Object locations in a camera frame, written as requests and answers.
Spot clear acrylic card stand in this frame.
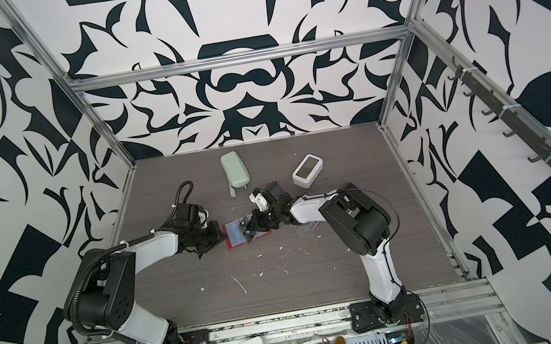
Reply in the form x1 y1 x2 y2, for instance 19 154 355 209
298 221 321 233

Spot green glasses case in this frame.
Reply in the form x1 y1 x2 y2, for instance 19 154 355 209
220 151 251 189

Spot small green circuit board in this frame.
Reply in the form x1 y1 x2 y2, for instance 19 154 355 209
385 329 415 344

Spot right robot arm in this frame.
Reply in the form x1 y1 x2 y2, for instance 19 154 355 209
239 181 405 307

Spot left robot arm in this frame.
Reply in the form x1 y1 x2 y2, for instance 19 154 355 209
63 202 226 344

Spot grey hook rack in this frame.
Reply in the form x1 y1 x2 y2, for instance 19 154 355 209
449 57 551 169

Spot red leather card holder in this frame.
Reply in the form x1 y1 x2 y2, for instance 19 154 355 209
223 214 270 250

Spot white digital clock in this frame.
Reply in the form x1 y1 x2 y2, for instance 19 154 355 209
292 154 324 190

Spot left black corrugated cable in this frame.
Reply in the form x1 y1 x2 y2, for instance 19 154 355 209
58 236 174 344

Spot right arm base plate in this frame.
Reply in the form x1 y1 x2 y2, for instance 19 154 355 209
348 292 426 334

